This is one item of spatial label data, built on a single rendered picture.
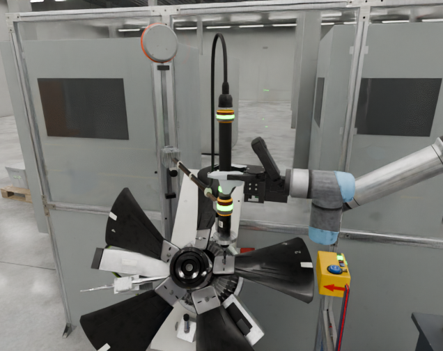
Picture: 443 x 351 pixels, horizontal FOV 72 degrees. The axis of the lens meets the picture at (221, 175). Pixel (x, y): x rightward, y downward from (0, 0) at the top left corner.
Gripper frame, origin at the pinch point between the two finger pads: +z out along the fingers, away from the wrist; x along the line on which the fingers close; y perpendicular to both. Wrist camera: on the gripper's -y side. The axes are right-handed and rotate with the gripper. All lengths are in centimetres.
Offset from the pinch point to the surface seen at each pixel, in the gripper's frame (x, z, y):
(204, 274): -6.4, 1.5, 29.3
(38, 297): 95, 172, 153
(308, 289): -4.0, -27.4, 31.0
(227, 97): -1.5, -3.4, -19.0
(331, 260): 31, -39, 43
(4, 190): 269, 384, 142
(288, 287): -5.0, -21.8, 30.8
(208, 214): 9.2, 4.2, 18.1
